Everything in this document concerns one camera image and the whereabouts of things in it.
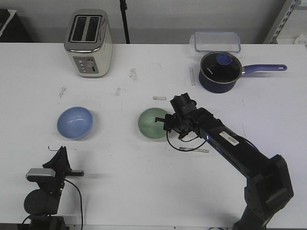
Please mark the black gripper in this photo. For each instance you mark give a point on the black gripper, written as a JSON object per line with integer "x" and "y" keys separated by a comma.
{"x": 56, "y": 163}
{"x": 174, "y": 122}

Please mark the green bowl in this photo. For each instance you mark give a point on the green bowl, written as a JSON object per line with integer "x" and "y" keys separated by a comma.
{"x": 147, "y": 125}

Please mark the blue bowl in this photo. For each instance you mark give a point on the blue bowl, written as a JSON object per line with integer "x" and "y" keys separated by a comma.
{"x": 75, "y": 123}

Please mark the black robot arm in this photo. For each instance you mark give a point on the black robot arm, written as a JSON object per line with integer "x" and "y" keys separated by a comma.
{"x": 42, "y": 204}
{"x": 269, "y": 186}

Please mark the dark blue saucepan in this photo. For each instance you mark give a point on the dark blue saucepan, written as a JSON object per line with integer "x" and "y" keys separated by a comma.
{"x": 225, "y": 87}

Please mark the glass pot lid blue knob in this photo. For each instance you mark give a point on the glass pot lid blue knob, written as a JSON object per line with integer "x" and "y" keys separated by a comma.
{"x": 220, "y": 67}

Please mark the clear plastic container blue rim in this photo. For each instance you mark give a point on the clear plastic container blue rim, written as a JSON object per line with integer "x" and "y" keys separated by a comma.
{"x": 210, "y": 41}

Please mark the silver two-slot toaster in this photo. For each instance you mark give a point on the silver two-slot toaster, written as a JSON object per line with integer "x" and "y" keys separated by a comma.
{"x": 88, "y": 43}

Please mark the black tripod pole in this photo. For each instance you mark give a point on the black tripod pole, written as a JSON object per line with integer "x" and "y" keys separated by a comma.
{"x": 123, "y": 8}

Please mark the grey metal shelf rack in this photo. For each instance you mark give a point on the grey metal shelf rack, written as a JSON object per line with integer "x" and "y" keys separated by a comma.
{"x": 290, "y": 26}

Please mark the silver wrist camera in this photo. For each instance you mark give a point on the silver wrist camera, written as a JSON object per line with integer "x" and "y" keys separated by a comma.
{"x": 41, "y": 175}

